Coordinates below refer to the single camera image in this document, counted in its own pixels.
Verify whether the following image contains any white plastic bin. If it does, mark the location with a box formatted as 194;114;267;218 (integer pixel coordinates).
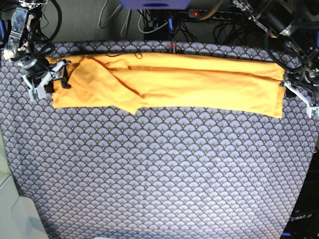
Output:
0;141;49;239

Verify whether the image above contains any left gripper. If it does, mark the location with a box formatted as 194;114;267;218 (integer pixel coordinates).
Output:
279;67;319;105

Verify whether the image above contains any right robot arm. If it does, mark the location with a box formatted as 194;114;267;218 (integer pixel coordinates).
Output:
3;0;71;99

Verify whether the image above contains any blue fan-patterned tablecloth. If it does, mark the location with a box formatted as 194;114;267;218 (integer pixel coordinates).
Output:
0;39;319;239

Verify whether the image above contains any red and black clamp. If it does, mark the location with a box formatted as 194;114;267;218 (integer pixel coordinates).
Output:
169;41;177;54

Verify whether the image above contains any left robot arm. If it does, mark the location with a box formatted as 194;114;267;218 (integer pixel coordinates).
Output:
232;0;319;107

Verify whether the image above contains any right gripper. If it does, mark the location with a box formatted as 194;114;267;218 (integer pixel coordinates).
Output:
18;56;71;94

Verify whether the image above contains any yellow T-shirt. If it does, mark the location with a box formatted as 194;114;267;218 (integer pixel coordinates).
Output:
52;52;285;119

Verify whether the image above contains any black power strip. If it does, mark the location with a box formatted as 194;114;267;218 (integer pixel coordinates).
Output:
187;9;244;20

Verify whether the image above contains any black OpenArm box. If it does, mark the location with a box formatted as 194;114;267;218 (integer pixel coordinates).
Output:
281;152;319;239

